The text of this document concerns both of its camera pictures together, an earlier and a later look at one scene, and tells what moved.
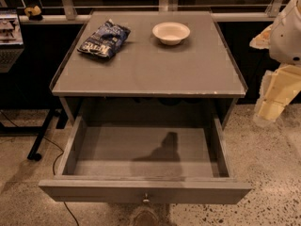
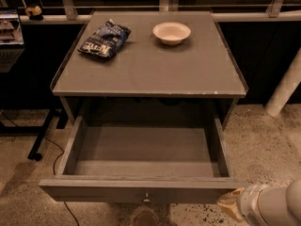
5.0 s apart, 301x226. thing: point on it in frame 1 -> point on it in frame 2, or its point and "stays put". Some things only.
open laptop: [11, 41] stays put
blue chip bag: [105, 41] stays put
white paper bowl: [171, 33] stays put
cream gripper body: [286, 41] -> [250, 201]
